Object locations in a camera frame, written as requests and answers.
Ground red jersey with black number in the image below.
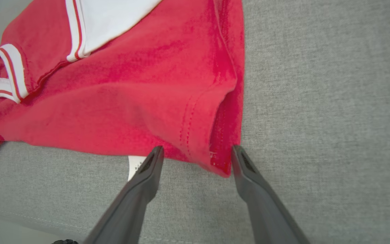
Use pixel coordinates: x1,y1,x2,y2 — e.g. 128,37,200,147
0,0,245,182

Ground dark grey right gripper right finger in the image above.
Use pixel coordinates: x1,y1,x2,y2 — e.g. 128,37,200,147
232,145,310,244

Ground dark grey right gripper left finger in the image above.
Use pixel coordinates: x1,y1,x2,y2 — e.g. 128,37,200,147
83,146,165,244

